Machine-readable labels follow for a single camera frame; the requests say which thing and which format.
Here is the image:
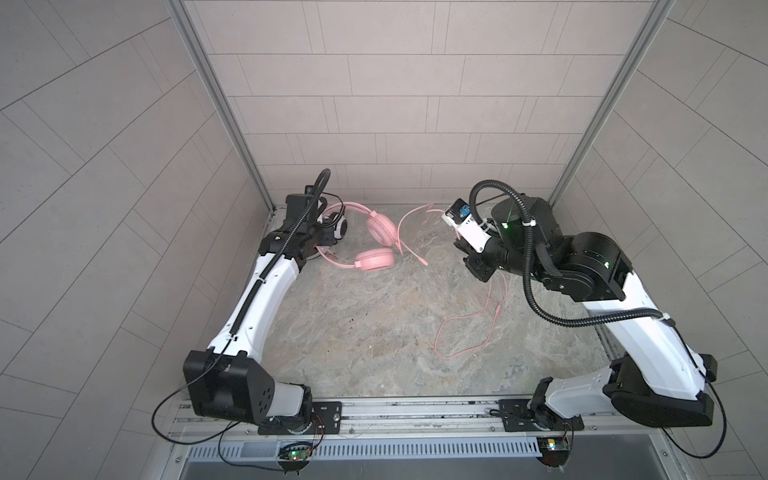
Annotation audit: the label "aluminium right corner post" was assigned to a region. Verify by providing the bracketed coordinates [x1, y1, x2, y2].
[548, 0, 675, 208]

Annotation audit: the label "circuit board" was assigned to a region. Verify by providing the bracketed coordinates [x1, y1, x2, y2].
[277, 441, 314, 462]
[537, 436, 571, 468]

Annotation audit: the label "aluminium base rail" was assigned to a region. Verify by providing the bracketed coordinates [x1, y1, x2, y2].
[164, 392, 670, 445]

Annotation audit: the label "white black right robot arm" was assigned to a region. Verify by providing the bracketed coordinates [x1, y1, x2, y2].
[443, 180, 717, 430]

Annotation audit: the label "white black gaming headphones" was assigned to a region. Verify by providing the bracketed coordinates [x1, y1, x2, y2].
[326, 212, 348, 242]

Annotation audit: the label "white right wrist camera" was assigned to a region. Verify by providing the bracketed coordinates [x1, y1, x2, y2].
[441, 198, 491, 254]

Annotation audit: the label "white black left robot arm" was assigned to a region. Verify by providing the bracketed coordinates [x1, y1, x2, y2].
[183, 168, 331, 431]

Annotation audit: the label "aluminium corner post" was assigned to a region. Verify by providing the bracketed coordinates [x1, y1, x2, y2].
[548, 0, 675, 208]
[166, 0, 276, 213]

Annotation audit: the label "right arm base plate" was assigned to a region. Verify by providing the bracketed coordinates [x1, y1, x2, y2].
[489, 398, 585, 433]

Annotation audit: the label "pink headphones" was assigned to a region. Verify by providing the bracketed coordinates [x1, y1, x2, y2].
[314, 201, 400, 272]

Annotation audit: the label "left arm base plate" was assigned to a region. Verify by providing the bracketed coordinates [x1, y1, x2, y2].
[258, 401, 343, 436]

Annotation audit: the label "left circuit board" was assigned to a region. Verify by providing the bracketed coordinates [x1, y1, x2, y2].
[277, 441, 314, 462]

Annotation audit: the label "pink headphone cable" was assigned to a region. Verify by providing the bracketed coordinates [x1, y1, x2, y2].
[395, 202, 511, 361]

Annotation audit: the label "right circuit board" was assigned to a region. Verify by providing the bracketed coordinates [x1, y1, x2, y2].
[537, 436, 571, 468]

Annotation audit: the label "aluminium left corner post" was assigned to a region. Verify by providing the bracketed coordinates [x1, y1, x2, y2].
[166, 0, 276, 213]

